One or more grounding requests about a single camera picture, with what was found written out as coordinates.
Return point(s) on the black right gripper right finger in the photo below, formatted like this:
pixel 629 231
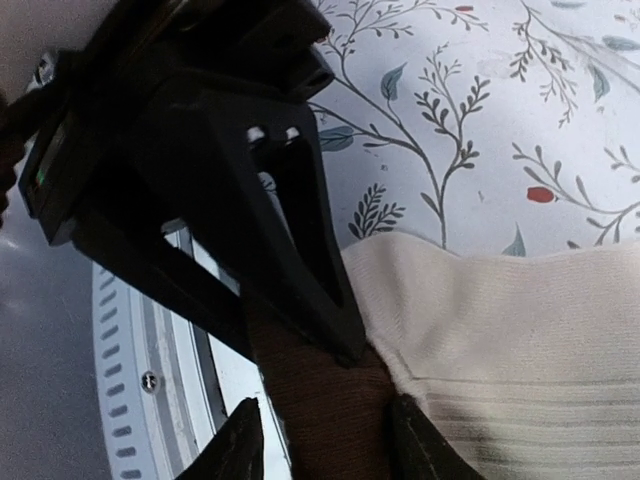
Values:
pixel 418 449

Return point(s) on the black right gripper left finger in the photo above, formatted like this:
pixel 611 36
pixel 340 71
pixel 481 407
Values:
pixel 236 451

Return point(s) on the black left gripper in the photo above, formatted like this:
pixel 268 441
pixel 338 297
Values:
pixel 244 173

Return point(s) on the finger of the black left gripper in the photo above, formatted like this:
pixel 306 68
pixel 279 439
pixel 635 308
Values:
pixel 119 224

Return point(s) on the cream and brown striped sock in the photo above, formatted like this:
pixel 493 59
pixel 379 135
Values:
pixel 528 367

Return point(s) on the floral patterned table mat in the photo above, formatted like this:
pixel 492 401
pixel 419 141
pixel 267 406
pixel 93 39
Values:
pixel 500 127

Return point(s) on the aluminium table edge rail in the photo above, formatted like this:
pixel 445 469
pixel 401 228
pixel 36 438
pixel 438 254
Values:
pixel 166 387

